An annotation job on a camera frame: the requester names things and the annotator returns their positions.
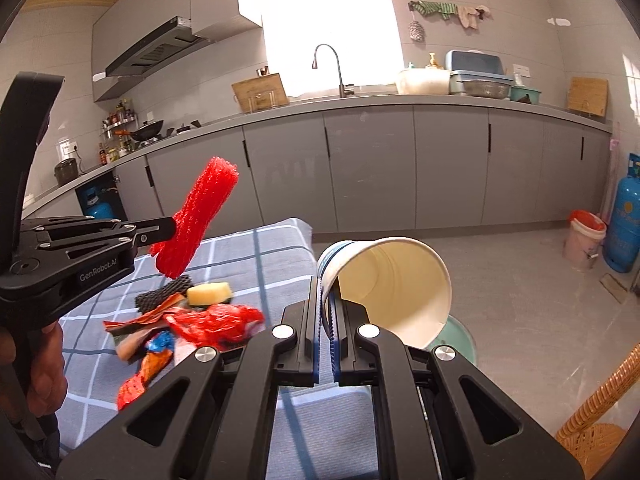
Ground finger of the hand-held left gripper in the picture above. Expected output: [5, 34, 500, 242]
[15, 215, 179, 275]

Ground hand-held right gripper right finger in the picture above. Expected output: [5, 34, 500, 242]
[330, 280, 586, 480]

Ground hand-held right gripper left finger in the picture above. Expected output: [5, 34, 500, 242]
[55, 275, 321, 480]

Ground red foam net sleeve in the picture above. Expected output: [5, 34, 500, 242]
[149, 156, 240, 280]

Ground white paper cup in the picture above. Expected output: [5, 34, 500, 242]
[316, 237, 453, 352]

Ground yellow sponge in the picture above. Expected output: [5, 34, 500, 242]
[186, 282, 235, 307]

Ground person's left hand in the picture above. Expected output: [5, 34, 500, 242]
[24, 320, 69, 425]

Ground blue gas cylinder under counter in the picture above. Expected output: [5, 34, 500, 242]
[79, 184, 124, 222]

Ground black foam net sleeve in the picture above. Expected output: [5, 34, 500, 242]
[134, 274, 194, 314]

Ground orange torn wrapper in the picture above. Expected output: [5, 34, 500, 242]
[103, 293, 189, 335]

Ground grey blue plaid tablecloth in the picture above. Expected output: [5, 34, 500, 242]
[58, 217, 383, 480]

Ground red plastic bag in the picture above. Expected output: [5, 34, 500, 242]
[164, 303, 265, 352]

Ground black wok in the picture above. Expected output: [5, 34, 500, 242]
[114, 119, 165, 142]

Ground dark cooking pot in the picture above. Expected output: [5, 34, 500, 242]
[53, 158, 79, 186]

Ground blue foil wrapper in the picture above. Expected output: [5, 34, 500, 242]
[145, 332, 176, 357]

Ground spice rack with bottles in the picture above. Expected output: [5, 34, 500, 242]
[98, 99, 139, 163]

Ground orange snack wrapper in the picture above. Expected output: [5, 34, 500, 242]
[137, 349, 174, 387]

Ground pale green round bin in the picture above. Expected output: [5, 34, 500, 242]
[429, 312, 479, 367]

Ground cardboard box on counter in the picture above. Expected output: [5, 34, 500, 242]
[231, 72, 290, 114]

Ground steel range hood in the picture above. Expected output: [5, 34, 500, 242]
[104, 15, 212, 79]

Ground grey kitchen base cabinets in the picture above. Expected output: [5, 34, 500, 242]
[20, 94, 614, 237]

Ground steel gooseneck faucet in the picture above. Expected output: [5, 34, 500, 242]
[312, 43, 356, 99]

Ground pink bucket with red liner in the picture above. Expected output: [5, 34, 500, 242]
[562, 209, 608, 267]

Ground wicker chair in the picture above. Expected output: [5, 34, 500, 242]
[554, 342, 640, 480]

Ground bright window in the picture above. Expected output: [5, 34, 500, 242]
[259, 0, 405, 97]

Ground white plastic basin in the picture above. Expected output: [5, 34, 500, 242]
[397, 67, 451, 95]

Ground blue dish drainer box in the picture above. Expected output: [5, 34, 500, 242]
[444, 49, 514, 99]

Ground tall blue gas cylinder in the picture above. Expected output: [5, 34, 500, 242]
[602, 152, 640, 274]

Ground small green basket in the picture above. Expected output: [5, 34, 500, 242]
[509, 84, 542, 105]

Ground green hanging cloth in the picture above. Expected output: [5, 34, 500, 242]
[409, 0, 459, 22]

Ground small wooden cutting board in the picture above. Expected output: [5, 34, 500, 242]
[567, 76, 610, 119]

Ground beige hanging gloves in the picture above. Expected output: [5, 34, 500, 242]
[457, 4, 490, 30]

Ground grey wall cabinet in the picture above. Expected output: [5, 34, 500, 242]
[91, 0, 264, 104]

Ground pink mop handle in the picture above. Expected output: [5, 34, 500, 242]
[602, 134, 621, 223]

